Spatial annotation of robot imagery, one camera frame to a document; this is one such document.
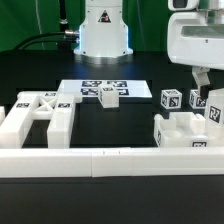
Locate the black cable bundle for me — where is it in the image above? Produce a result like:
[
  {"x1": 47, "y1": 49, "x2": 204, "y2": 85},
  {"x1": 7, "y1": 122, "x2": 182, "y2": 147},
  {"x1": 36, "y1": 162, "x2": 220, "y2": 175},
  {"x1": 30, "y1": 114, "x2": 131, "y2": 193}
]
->
[{"x1": 13, "y1": 29, "x2": 81, "y2": 52}]

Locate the white left fence stub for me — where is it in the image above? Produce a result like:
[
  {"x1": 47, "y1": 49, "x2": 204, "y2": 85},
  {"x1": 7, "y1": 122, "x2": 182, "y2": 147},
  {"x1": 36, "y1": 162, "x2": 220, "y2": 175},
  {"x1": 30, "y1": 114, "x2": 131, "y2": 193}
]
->
[{"x1": 0, "y1": 106, "x2": 5, "y2": 125}]

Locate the white chair seat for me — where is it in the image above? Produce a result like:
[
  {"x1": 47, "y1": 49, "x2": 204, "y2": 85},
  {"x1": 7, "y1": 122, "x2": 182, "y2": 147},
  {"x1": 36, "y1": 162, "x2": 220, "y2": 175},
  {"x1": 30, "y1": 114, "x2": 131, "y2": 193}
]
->
[{"x1": 154, "y1": 112, "x2": 224, "y2": 147}]

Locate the white tagged cube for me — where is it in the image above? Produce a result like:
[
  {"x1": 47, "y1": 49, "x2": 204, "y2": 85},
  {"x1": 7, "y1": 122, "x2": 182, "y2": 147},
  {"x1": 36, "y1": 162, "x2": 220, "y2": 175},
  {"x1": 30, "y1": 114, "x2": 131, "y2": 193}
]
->
[
  {"x1": 189, "y1": 89, "x2": 207, "y2": 109},
  {"x1": 160, "y1": 89, "x2": 182, "y2": 109}
]

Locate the white tagged cube right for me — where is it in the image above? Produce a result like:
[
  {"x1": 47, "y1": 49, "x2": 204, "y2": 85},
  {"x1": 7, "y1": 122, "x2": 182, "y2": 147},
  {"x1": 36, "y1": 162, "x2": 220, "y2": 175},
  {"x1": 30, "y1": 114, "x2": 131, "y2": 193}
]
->
[{"x1": 189, "y1": 89, "x2": 207, "y2": 109}]

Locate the white tagged cube left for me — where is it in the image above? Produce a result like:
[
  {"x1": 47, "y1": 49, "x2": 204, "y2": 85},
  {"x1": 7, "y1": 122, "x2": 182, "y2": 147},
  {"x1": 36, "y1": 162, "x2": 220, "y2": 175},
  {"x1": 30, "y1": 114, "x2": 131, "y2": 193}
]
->
[{"x1": 160, "y1": 89, "x2": 182, "y2": 109}]

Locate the white chair back frame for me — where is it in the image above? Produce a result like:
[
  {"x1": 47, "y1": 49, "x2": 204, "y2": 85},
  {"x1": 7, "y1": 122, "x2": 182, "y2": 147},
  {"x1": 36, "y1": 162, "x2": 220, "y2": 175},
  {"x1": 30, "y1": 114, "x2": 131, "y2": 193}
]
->
[{"x1": 0, "y1": 91, "x2": 82, "y2": 149}]

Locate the white front fence wall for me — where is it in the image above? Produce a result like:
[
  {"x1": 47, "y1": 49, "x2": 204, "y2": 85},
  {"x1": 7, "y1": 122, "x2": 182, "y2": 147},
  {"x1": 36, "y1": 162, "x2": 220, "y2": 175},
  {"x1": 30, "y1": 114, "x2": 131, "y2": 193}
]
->
[{"x1": 0, "y1": 147, "x2": 224, "y2": 178}]

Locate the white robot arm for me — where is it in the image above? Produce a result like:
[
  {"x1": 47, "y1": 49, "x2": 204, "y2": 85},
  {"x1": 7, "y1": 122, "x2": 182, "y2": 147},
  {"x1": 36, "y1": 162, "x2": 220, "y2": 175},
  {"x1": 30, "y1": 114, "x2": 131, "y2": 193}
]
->
[{"x1": 167, "y1": 0, "x2": 224, "y2": 98}]

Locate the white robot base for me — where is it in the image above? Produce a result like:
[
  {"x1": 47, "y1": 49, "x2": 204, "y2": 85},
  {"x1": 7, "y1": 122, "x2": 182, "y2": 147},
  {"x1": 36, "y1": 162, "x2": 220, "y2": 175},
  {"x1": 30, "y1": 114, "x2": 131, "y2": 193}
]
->
[{"x1": 74, "y1": 0, "x2": 133, "y2": 65}]

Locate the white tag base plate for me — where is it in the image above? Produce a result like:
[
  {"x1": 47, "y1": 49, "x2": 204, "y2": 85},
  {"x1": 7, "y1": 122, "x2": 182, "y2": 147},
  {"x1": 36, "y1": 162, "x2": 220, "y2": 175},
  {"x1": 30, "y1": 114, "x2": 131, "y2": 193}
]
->
[{"x1": 57, "y1": 79, "x2": 153, "y2": 100}]

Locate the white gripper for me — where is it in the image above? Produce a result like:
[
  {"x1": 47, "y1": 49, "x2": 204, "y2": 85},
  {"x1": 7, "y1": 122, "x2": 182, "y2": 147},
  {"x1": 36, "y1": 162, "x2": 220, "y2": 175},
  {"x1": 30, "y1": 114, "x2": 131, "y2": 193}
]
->
[{"x1": 167, "y1": 12, "x2": 224, "y2": 99}]

